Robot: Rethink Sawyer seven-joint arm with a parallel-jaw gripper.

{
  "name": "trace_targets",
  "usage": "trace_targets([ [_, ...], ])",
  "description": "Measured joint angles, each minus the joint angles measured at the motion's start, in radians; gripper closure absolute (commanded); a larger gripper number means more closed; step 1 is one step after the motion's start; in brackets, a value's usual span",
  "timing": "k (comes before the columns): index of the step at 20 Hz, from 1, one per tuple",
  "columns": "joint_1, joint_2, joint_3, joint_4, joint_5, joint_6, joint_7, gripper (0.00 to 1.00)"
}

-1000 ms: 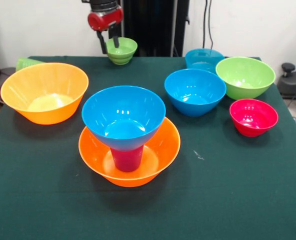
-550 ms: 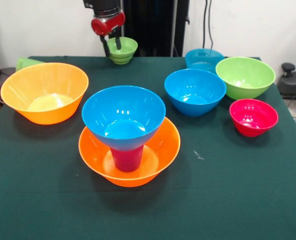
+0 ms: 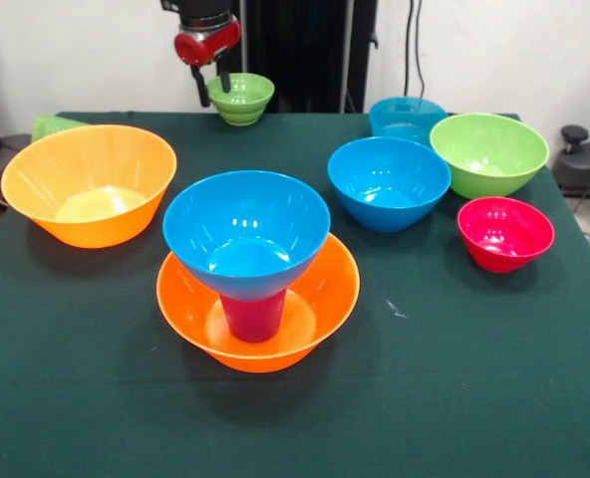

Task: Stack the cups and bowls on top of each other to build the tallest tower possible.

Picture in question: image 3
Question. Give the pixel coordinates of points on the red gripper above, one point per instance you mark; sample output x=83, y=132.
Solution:
x=205, y=45

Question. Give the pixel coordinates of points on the black stand base with knob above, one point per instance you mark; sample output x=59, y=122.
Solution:
x=589, y=164

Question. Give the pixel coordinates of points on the large orange plastic bowl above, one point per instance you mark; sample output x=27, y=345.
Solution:
x=86, y=159
x=330, y=299

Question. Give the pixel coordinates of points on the small translucent blue bowl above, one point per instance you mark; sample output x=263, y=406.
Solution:
x=407, y=117

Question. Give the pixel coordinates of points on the small pink plastic bowl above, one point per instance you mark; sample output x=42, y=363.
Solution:
x=504, y=229

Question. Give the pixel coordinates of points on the large green plastic bowl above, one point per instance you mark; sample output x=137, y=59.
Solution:
x=489, y=144

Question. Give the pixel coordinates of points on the blue plastic bowl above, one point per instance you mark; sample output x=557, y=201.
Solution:
x=387, y=174
x=245, y=209

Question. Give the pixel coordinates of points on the purple plastic cup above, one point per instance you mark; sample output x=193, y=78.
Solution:
x=252, y=318

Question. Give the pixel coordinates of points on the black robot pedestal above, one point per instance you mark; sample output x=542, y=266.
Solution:
x=305, y=50

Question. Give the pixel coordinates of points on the dark green table cloth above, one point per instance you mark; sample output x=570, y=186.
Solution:
x=444, y=398

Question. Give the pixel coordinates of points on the green plastic cup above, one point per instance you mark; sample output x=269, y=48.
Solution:
x=51, y=127

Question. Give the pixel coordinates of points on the small green plastic bowl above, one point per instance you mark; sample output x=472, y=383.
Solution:
x=247, y=97

